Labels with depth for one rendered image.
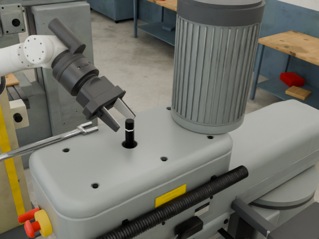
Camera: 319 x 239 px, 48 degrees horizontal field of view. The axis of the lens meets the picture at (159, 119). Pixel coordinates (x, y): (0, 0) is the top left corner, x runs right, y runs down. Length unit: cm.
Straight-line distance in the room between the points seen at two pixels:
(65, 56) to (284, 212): 87
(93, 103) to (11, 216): 249
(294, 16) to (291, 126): 439
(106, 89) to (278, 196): 71
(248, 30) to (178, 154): 32
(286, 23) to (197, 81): 486
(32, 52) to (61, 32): 8
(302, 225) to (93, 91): 60
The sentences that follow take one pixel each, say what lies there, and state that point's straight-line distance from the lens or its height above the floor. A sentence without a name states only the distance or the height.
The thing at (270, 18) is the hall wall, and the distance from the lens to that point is 584.
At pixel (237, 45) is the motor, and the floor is 212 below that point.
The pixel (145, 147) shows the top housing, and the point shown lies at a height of 189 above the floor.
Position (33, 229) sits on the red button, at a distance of 86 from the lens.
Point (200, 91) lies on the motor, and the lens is 85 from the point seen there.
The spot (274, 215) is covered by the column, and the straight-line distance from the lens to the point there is 127.
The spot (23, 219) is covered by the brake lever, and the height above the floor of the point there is 170.
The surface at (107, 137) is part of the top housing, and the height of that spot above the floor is 189.
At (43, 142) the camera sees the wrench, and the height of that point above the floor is 190.
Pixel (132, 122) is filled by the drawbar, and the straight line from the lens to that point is 82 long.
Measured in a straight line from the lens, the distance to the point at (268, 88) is 515.
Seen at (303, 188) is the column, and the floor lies 156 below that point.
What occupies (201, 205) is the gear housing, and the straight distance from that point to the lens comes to 98.
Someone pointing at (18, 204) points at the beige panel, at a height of 26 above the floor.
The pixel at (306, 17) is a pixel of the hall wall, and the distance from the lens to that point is 549.
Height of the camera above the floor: 239
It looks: 32 degrees down
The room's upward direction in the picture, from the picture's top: 2 degrees clockwise
